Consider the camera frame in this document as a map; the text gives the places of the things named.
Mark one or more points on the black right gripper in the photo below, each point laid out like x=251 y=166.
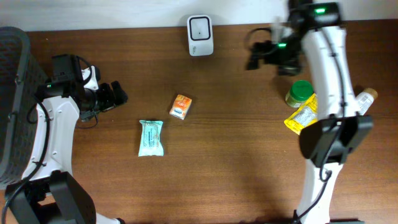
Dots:
x=293 y=67

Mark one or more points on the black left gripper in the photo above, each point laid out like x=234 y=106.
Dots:
x=109 y=101

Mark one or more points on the white barcode scanner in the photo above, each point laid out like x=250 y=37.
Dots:
x=200 y=35

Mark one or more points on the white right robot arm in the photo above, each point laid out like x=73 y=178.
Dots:
x=316 y=30

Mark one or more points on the dark grey plastic basket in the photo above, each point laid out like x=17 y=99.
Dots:
x=21 y=74

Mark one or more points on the teal wipes packet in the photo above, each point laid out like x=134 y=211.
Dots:
x=150 y=144

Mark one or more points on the white tube with cork cap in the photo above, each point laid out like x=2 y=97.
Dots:
x=365 y=99

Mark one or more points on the orange small carton box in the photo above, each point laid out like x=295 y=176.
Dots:
x=180 y=107

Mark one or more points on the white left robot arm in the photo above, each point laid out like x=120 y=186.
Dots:
x=40 y=117

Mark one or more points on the green lid jar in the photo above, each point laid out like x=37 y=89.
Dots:
x=299 y=93

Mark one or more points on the yellow snack bag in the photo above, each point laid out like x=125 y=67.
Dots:
x=305 y=115

